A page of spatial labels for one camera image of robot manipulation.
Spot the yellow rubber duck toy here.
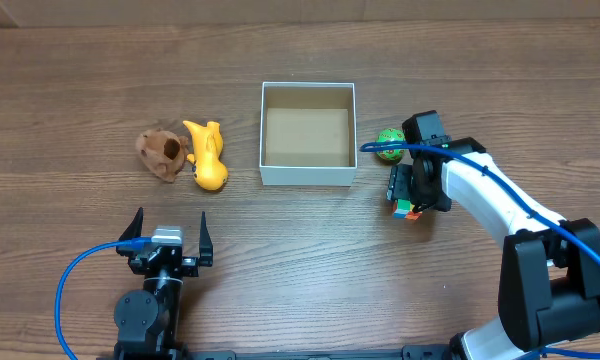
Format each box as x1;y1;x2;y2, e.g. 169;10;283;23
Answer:
183;120;228;191

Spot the white cardboard box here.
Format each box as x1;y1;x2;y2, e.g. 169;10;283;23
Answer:
259;81;358;187

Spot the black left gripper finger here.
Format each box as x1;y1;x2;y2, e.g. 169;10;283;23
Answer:
116;207;144;257
199;212;214;267

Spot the brown plush toy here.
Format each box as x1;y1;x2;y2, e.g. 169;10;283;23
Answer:
135;128;189;183

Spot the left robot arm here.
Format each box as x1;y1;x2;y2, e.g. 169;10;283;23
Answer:
114;209;213;359

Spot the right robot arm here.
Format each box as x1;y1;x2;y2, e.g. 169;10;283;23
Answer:
363;138;600;359

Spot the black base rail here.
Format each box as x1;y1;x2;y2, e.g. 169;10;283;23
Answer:
97;344;461;360

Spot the green number ball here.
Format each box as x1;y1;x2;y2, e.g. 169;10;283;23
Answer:
376;128;405;162

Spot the colourful puzzle cube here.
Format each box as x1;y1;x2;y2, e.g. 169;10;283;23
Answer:
392;199;421;221

